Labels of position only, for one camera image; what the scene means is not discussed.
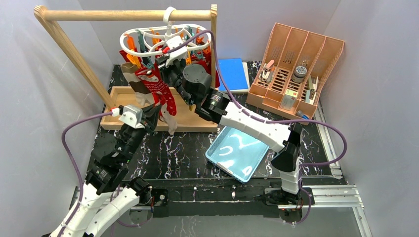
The red santa hanging sock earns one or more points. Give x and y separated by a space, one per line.
152 80

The brown striped hanging sock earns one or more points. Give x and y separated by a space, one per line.
142 94

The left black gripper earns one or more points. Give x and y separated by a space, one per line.
150 115

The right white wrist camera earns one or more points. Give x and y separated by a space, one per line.
174 50

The wooden clothes rack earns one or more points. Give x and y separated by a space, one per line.
188 122

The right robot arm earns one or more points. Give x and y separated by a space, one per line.
193 84

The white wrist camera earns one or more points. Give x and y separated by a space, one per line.
174 50
130 115

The white sock hanger with clips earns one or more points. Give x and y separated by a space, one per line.
142 43

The white board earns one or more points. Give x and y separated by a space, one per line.
246 73

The beige sock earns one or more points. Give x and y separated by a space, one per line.
169 119

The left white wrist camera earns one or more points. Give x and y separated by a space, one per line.
130 115

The blue folder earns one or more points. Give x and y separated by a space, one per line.
233 74

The long red hanging sock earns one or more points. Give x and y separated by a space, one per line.
124 55

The pink desk file organizer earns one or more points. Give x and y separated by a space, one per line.
291 47

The stapler in organizer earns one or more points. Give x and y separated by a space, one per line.
267 71

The white small box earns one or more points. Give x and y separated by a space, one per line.
288 99

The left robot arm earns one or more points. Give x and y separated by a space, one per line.
96 209

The grey round tin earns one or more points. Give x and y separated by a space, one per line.
299 74

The metal base rail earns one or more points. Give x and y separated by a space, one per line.
260 198

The light blue plastic basket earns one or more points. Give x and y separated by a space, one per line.
236 153

